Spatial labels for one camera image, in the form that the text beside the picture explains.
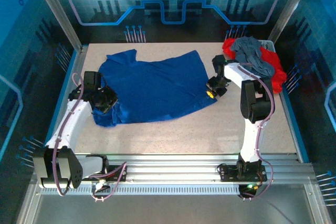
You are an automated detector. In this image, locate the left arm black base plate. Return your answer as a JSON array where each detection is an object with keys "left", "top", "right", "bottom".
[{"left": 81, "top": 164, "right": 129, "bottom": 182}]

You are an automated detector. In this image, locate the grey metal sheet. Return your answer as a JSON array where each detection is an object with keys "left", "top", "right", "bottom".
[{"left": 15, "top": 194, "right": 333, "bottom": 224}]

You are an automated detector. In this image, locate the aluminium frame post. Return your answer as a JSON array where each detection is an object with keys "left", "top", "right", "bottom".
[
  {"left": 29, "top": 0, "right": 82, "bottom": 53},
  {"left": 267, "top": 0, "right": 317, "bottom": 43}
]

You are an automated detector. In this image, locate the blue t-shirt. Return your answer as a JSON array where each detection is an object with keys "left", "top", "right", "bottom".
[{"left": 91, "top": 49, "right": 218, "bottom": 128}]

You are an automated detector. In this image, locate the aluminium side rail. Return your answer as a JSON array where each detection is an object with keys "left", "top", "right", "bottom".
[
  {"left": 272, "top": 40, "right": 302, "bottom": 163},
  {"left": 43, "top": 45, "right": 89, "bottom": 163}
]

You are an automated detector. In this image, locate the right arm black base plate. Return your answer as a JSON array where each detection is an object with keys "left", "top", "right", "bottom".
[{"left": 217, "top": 163, "right": 268, "bottom": 182}]

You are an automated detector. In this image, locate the small black electronics module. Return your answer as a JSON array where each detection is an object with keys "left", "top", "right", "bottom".
[{"left": 238, "top": 183, "right": 262, "bottom": 201}]

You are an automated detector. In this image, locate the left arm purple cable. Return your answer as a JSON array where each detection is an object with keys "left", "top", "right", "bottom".
[{"left": 52, "top": 73, "right": 128, "bottom": 202}]

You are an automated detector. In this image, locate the red t-shirt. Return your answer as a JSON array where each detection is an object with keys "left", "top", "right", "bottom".
[{"left": 222, "top": 37, "right": 288, "bottom": 94}]

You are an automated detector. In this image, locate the slotted grey cable duct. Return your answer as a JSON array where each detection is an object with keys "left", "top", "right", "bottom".
[{"left": 41, "top": 185, "right": 241, "bottom": 196}]

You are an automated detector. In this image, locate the grey t-shirt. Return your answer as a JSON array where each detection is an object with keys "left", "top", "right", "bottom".
[{"left": 230, "top": 36, "right": 276, "bottom": 79}]

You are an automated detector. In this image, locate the aluminium mounting rail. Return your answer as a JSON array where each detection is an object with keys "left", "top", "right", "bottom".
[{"left": 31, "top": 154, "right": 317, "bottom": 187}]

